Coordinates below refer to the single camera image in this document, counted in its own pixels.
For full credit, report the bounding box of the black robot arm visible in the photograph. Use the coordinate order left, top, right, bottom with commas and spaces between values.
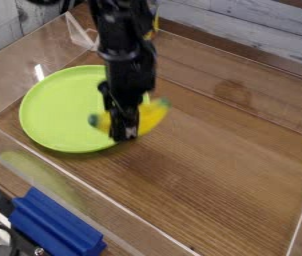
87, 0, 157, 142

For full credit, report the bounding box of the blue plastic clamp block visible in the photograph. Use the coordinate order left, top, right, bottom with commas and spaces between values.
10, 187, 107, 256

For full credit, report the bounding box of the clear acrylic front wall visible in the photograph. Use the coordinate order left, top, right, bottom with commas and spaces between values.
0, 130, 201, 256

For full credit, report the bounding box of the yellow toy banana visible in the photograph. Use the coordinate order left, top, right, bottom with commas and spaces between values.
89, 98, 172, 136

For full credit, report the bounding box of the green round plate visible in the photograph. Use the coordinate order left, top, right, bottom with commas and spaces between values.
18, 64, 151, 154

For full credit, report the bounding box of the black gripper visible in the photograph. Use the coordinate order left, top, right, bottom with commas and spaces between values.
98, 49, 157, 142

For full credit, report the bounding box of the clear acrylic triangle bracket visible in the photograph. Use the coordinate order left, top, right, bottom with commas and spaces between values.
66, 12, 99, 52

